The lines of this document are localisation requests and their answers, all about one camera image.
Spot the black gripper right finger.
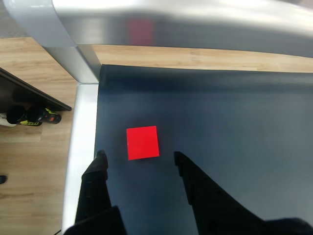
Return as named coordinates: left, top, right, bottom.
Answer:
left=173, top=151, right=267, bottom=235

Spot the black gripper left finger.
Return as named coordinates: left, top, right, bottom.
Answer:
left=74, top=149, right=113, bottom=224

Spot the red cube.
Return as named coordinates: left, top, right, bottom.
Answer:
left=126, top=125, right=160, bottom=161

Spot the black bottle orange mark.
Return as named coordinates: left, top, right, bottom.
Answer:
left=26, top=107, right=62, bottom=124

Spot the dark grey table mat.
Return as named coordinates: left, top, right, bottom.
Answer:
left=93, top=64, right=313, bottom=235

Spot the black bottle yellow label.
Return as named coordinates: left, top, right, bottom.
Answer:
left=6, top=104, right=43, bottom=127

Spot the white labelled object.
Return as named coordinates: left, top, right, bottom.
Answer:
left=0, top=112, right=18, bottom=127

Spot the black flat panel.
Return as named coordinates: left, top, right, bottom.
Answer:
left=0, top=67, right=72, bottom=112

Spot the silver metal table frame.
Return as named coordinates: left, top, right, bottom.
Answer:
left=4, top=0, right=313, bottom=235

